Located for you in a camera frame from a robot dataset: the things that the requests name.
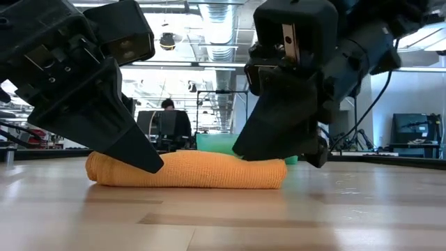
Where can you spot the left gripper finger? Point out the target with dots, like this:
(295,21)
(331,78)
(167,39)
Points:
(129,104)
(104,122)

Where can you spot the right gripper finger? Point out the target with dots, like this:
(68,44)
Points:
(278,122)
(318,153)

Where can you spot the orange microfiber towel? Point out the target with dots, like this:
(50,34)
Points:
(195,171)

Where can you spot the black background robot arm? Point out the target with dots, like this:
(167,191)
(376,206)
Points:
(433,120)

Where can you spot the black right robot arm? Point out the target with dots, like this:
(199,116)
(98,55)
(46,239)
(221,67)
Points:
(376,38)

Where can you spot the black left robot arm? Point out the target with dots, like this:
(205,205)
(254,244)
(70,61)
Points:
(21,3)

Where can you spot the teal translucent plastic basket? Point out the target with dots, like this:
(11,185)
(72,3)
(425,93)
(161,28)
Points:
(216,143)

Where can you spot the dark background monitor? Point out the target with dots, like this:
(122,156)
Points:
(407,127)
(157,122)

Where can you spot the person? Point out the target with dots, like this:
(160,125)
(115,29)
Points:
(184,122)

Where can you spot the red background object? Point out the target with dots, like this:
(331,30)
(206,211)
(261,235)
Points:
(36,136)

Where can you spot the long ceiling light strip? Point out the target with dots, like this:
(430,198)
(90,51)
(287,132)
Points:
(188,64)

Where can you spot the black ceiling device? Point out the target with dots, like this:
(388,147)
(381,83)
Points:
(167,41)

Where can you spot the background work desk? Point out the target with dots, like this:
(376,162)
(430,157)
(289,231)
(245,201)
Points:
(414,146)

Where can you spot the black aluminium table frame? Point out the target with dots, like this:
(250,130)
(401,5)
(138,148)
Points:
(383,161)

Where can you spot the corrugated silver ceiling duct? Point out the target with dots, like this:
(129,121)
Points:
(219,28)

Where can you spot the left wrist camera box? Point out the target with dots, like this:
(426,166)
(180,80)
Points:
(122,31)

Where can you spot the small silver post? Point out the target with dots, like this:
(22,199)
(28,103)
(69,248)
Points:
(9,156)

